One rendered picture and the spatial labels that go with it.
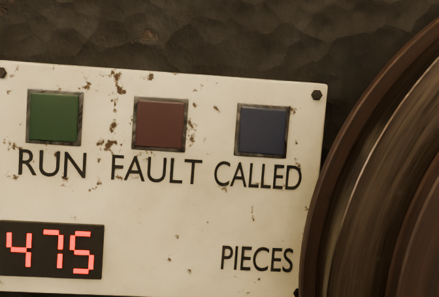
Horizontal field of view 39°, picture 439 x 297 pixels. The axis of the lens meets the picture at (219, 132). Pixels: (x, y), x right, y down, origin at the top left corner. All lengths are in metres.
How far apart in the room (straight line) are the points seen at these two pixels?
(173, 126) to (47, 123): 0.09
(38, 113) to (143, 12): 0.11
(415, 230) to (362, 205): 0.03
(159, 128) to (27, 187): 0.11
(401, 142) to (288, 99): 0.14
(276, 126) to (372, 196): 0.13
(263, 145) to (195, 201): 0.07
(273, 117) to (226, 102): 0.04
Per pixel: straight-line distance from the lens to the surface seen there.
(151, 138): 0.48
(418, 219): 0.37
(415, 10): 0.54
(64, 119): 0.48
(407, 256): 0.37
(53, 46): 0.50
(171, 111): 0.47
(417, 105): 0.37
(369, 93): 0.43
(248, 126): 0.48
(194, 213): 0.49
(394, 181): 0.38
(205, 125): 0.48
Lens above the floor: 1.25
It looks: 6 degrees down
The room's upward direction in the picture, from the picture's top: 4 degrees clockwise
